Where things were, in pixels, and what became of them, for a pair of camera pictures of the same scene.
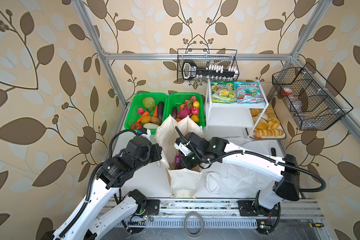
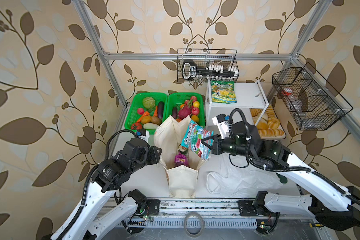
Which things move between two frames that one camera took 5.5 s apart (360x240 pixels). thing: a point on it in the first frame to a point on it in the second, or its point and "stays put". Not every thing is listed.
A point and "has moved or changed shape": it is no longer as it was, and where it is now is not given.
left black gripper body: [152, 154] stays put
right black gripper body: [192, 160] to [228, 146]
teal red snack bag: [248, 92] has moved or changed shape
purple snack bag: [177, 158] stays put
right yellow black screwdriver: [317, 224] stays put
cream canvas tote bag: [183, 183] stays put
